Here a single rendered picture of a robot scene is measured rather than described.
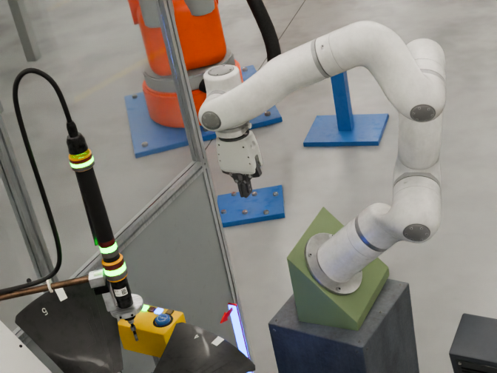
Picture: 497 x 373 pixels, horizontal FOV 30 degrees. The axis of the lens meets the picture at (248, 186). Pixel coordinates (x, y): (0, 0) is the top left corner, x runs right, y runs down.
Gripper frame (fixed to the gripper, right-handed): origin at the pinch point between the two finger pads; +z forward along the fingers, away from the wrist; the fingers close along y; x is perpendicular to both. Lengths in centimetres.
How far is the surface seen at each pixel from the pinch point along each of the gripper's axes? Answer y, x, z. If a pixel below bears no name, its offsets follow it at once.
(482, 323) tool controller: -62, 14, 18
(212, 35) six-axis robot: 197, -285, 85
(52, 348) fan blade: 18, 57, 9
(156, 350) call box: 26, 19, 42
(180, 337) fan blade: 6.4, 30.0, 24.5
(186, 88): 70, -79, 15
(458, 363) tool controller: -59, 22, 23
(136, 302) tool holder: -1.8, 49.4, -2.4
